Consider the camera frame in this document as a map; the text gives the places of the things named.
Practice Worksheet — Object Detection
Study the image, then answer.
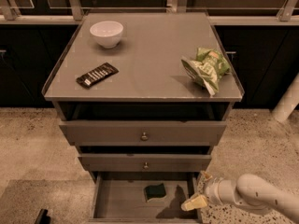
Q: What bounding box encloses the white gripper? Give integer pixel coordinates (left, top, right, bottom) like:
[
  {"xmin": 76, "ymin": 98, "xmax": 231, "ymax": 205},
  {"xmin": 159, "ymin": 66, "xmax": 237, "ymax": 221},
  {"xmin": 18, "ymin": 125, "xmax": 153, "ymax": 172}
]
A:
[{"xmin": 181, "ymin": 171, "xmax": 221, "ymax": 211}]

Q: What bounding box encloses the green yellow sponge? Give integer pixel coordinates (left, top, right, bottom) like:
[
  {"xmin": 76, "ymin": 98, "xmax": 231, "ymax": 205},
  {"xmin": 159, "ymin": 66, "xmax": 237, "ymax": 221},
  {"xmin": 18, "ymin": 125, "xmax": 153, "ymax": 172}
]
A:
[{"xmin": 144, "ymin": 183, "xmax": 166, "ymax": 202}]

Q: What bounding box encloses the bottom grey drawer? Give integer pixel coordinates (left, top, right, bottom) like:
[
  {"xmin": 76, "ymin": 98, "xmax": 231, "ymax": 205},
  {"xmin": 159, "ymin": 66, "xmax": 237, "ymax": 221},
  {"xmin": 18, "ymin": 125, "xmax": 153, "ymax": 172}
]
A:
[{"xmin": 88, "ymin": 172, "xmax": 203, "ymax": 224}]

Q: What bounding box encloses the grey drawer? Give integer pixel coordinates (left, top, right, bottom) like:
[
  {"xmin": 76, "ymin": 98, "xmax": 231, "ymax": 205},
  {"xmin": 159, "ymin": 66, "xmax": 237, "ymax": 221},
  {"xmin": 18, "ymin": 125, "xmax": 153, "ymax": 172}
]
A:
[
  {"xmin": 60, "ymin": 120, "xmax": 226, "ymax": 147},
  {"xmin": 78, "ymin": 154, "xmax": 211, "ymax": 172},
  {"xmin": 88, "ymin": 172, "xmax": 203, "ymax": 224}
]

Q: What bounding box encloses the grey drawer cabinet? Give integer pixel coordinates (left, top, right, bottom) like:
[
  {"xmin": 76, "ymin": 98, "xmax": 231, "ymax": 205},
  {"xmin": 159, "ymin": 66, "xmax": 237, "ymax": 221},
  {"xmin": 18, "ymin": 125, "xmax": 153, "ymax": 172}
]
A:
[{"xmin": 41, "ymin": 12, "xmax": 245, "ymax": 224}]

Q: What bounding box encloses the middle grey drawer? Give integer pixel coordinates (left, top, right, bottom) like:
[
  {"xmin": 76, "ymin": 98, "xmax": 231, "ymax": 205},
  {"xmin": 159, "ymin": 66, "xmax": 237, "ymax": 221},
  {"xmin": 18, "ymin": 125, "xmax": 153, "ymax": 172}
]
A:
[{"xmin": 78, "ymin": 154, "xmax": 211, "ymax": 172}]

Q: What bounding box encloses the top grey drawer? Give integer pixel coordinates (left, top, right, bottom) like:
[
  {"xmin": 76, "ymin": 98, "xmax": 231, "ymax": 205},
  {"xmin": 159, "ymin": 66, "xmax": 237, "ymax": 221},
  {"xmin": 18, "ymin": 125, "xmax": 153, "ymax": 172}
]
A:
[{"xmin": 60, "ymin": 120, "xmax": 226, "ymax": 147}]

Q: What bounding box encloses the green chip bag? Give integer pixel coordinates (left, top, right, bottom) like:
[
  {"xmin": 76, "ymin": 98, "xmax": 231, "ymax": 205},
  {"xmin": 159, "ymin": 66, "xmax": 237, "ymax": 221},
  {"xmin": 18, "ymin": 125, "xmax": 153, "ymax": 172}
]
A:
[{"xmin": 181, "ymin": 48, "xmax": 231, "ymax": 96}]

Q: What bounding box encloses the black snack bar wrapper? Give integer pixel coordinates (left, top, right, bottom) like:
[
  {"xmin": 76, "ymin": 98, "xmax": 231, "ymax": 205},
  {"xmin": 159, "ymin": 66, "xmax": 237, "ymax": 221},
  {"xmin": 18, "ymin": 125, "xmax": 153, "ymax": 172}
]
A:
[{"xmin": 76, "ymin": 63, "xmax": 119, "ymax": 89}]

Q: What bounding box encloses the black object on floor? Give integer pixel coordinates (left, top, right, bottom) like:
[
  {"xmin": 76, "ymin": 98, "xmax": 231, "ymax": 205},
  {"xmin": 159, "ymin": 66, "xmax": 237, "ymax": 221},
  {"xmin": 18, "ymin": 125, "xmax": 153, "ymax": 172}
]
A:
[{"xmin": 35, "ymin": 209, "xmax": 50, "ymax": 224}]

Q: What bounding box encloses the white ceramic bowl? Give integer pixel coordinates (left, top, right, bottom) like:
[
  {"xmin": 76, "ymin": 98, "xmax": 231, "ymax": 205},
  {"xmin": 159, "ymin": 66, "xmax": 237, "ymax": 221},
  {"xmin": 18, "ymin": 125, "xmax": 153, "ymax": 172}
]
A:
[{"xmin": 90, "ymin": 21, "xmax": 123, "ymax": 49}]

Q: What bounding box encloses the metal railing with glass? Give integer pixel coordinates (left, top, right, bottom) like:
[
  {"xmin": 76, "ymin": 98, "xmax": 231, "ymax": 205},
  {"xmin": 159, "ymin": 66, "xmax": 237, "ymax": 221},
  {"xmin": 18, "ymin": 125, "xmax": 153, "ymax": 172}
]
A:
[{"xmin": 0, "ymin": 0, "xmax": 299, "ymax": 21}]

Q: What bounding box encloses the white cylindrical post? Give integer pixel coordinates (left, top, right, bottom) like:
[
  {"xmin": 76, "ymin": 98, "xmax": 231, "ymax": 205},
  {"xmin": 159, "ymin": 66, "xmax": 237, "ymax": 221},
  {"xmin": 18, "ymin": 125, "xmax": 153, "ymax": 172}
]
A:
[{"xmin": 272, "ymin": 73, "xmax": 299, "ymax": 122}]

